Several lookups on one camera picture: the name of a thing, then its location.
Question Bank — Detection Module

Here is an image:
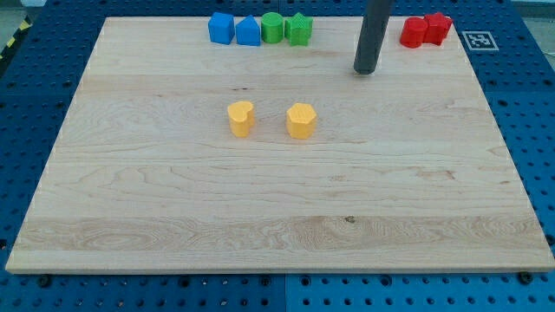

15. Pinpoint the green cylinder block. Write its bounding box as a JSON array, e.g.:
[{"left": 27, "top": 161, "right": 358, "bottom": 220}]
[{"left": 261, "top": 12, "right": 284, "bottom": 43}]

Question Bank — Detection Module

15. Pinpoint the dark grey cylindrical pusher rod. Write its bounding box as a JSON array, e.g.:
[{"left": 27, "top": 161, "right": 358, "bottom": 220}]
[{"left": 354, "top": 0, "right": 395, "bottom": 75}]

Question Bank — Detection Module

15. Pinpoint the blue triangle block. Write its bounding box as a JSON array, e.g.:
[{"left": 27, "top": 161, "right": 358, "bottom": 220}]
[{"left": 235, "top": 15, "right": 261, "bottom": 46}]

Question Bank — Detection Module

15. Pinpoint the black bolt right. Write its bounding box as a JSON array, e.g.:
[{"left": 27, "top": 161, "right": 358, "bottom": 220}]
[{"left": 518, "top": 271, "right": 534, "bottom": 285}]

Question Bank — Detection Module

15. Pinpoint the red star block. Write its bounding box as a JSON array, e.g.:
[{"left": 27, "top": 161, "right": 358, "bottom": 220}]
[{"left": 423, "top": 12, "right": 453, "bottom": 46}]

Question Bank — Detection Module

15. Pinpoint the yellow hexagon block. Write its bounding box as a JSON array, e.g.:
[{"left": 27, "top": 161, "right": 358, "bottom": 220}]
[{"left": 286, "top": 102, "right": 317, "bottom": 140}]

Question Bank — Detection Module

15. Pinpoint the black bolt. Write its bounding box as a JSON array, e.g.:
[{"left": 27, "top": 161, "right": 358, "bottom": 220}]
[
  {"left": 518, "top": 271, "right": 534, "bottom": 285},
  {"left": 36, "top": 275, "right": 51, "bottom": 288}
]

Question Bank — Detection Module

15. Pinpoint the yellow heart block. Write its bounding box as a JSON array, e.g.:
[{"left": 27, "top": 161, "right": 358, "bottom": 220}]
[{"left": 227, "top": 101, "right": 255, "bottom": 138}]

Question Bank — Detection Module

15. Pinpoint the light wooden board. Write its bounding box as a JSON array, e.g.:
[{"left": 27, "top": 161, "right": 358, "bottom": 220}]
[{"left": 6, "top": 17, "right": 554, "bottom": 274}]

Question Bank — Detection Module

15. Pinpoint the blue cube block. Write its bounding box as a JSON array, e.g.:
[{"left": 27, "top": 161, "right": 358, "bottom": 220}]
[{"left": 208, "top": 12, "right": 235, "bottom": 45}]

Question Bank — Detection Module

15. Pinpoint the black bolt left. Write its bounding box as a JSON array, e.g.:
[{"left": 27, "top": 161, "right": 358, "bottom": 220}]
[{"left": 36, "top": 275, "right": 51, "bottom": 288}]

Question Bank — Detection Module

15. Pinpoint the white fiducial marker tag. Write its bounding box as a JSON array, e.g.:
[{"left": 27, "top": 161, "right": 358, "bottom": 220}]
[{"left": 462, "top": 30, "right": 499, "bottom": 51}]

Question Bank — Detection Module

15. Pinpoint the red cylinder block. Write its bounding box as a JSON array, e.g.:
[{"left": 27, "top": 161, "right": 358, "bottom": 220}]
[{"left": 400, "top": 16, "right": 428, "bottom": 49}]

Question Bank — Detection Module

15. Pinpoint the green star block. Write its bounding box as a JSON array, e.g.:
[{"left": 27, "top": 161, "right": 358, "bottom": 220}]
[{"left": 284, "top": 12, "right": 313, "bottom": 46}]

